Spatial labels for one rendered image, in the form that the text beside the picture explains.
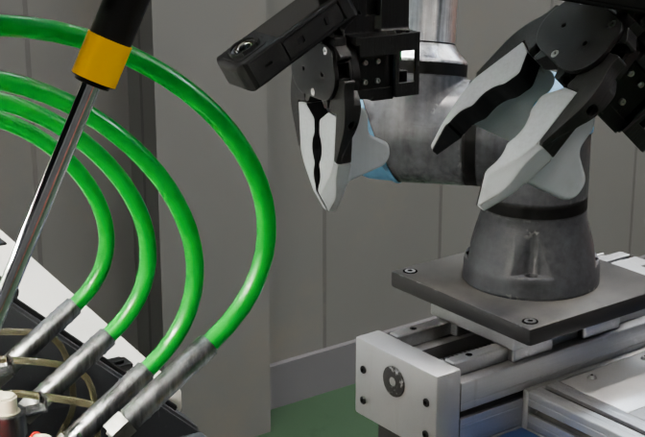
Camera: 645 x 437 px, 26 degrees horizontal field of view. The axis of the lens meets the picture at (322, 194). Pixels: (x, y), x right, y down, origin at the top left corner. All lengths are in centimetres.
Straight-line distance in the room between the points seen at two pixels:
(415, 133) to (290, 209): 207
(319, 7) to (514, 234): 49
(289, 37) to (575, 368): 63
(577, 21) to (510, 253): 63
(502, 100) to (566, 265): 60
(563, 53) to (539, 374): 69
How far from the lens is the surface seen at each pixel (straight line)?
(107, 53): 57
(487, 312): 148
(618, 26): 89
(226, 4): 318
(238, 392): 346
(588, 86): 87
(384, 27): 114
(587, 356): 159
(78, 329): 160
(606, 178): 434
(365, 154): 115
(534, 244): 151
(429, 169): 151
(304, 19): 109
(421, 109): 149
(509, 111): 96
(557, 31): 92
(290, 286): 361
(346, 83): 110
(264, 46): 108
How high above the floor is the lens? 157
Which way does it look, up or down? 17 degrees down
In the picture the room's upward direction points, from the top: straight up
